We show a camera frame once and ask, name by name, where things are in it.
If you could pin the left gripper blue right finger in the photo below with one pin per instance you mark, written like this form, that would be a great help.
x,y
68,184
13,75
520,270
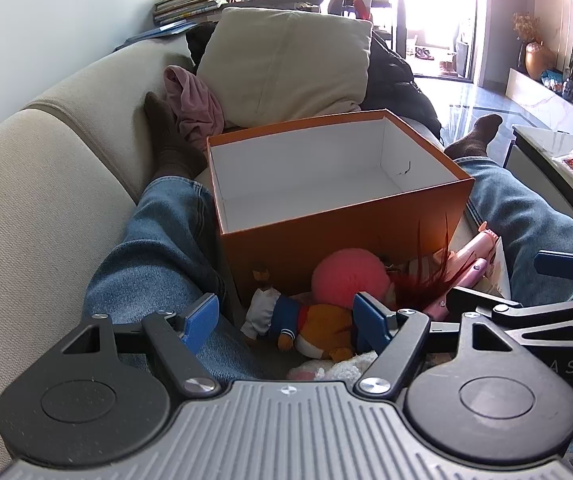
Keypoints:
x,y
374,323

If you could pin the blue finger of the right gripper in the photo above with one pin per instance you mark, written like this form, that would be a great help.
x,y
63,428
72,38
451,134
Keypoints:
x,y
557,264

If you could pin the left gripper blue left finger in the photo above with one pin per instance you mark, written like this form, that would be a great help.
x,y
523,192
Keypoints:
x,y
199,321

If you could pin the white crochet bunny toy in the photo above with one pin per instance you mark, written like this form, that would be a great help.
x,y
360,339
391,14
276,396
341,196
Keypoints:
x,y
320,370

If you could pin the red panda plush toy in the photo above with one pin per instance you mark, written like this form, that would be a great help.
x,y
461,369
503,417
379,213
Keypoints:
x,y
317,331

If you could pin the pink case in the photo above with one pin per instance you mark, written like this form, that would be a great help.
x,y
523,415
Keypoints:
x,y
463,268

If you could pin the pink ball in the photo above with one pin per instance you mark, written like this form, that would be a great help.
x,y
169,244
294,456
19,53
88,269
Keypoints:
x,y
340,276

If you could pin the left leg in jeans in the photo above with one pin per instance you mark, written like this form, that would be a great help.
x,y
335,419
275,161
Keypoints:
x,y
170,254

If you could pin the marble coffee table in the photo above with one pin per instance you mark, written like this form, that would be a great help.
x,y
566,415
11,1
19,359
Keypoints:
x,y
543,161

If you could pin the orange cardboard box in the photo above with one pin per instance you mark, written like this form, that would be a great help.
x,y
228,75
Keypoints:
x,y
288,195

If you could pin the beige sofa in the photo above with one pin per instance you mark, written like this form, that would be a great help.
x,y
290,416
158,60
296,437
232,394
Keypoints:
x,y
79,392

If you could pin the copper vase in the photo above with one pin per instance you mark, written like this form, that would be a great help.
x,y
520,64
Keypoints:
x,y
538,59

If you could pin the pink cloth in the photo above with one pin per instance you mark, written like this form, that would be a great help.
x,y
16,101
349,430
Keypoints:
x,y
198,114

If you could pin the black jacket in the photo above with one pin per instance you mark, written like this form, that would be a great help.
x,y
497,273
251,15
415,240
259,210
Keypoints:
x,y
391,85

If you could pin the cream cushion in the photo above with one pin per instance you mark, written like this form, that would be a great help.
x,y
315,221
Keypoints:
x,y
266,66

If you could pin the blue book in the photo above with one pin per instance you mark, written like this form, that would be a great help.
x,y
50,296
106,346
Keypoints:
x,y
161,32

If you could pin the stack of books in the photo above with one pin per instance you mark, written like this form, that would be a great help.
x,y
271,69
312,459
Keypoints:
x,y
171,11

